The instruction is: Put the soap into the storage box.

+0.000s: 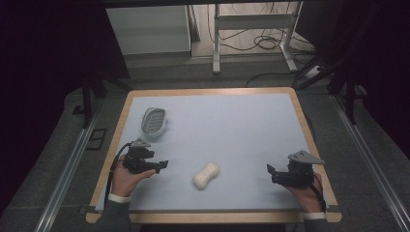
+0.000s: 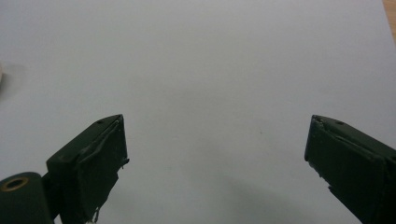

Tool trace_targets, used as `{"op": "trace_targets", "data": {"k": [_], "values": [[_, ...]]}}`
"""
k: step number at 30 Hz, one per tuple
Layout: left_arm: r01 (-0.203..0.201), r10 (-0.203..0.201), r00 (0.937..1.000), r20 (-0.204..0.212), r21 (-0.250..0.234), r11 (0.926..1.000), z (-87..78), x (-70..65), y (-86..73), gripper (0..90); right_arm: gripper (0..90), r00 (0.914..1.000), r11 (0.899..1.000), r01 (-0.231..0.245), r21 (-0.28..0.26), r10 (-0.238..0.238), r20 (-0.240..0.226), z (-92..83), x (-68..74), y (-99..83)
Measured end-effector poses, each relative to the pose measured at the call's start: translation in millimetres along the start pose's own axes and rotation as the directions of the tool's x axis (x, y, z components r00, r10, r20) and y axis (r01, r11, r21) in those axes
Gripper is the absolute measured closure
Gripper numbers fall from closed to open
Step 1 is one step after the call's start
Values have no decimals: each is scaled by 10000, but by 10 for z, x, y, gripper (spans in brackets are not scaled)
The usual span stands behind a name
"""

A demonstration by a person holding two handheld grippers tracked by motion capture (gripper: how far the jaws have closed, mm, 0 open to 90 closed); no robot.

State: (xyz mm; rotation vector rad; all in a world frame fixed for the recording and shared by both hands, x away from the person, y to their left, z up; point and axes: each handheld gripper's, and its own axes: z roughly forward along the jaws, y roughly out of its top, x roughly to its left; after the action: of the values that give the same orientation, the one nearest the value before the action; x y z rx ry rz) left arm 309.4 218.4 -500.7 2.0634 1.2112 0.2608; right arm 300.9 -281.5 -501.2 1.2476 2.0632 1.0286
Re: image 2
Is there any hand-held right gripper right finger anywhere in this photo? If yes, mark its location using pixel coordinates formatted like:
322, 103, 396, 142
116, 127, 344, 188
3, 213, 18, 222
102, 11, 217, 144
304, 114, 396, 224

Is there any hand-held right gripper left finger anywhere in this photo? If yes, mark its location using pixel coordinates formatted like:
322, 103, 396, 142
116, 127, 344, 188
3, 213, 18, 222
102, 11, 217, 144
46, 113, 131, 224

